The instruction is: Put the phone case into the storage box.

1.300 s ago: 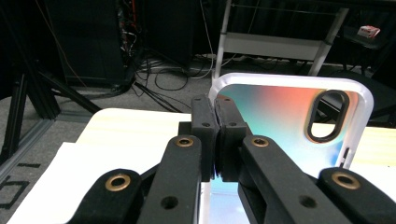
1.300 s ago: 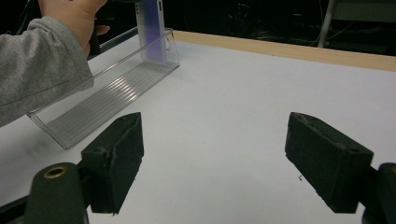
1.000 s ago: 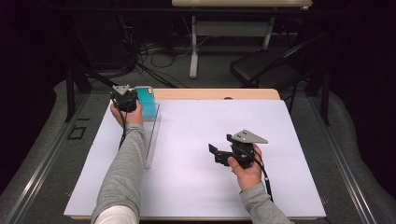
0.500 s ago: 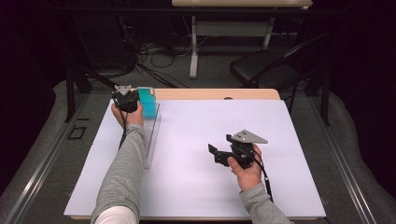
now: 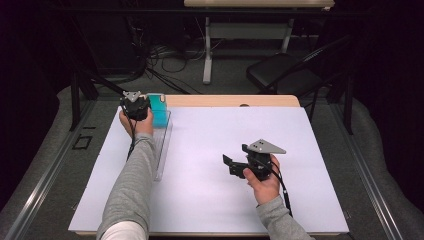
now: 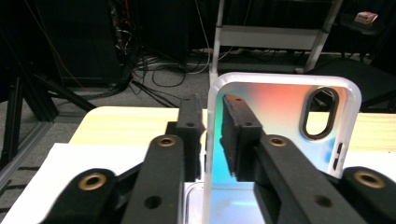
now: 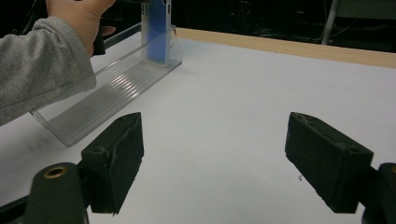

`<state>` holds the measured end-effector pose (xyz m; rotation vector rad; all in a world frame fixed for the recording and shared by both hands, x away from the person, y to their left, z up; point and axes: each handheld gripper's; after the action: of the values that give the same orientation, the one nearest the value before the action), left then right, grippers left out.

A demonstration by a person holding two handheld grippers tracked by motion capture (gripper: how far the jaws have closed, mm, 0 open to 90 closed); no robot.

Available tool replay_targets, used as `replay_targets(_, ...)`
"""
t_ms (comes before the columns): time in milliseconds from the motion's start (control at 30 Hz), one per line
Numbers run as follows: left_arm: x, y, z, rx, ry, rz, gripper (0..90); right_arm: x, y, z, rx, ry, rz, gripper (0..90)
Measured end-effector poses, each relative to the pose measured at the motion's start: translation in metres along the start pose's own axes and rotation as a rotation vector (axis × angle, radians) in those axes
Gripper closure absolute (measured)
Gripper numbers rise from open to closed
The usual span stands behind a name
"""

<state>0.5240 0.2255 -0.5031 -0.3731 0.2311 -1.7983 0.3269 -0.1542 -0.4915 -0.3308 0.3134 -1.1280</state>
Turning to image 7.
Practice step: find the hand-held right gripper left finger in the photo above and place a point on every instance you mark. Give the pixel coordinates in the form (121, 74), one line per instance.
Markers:
(115, 161)

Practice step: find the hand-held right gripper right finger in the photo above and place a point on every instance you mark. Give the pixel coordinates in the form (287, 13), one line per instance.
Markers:
(327, 161)

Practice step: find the clear plastic tray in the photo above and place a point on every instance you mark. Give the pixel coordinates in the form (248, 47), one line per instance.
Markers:
(102, 102)

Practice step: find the translucent phone case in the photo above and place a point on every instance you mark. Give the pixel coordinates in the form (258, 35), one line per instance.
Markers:
(157, 31)

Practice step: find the white board sheet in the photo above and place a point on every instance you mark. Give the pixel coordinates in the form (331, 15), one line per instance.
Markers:
(233, 109)

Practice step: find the light wooden table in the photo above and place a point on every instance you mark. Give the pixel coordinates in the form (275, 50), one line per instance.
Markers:
(280, 46)

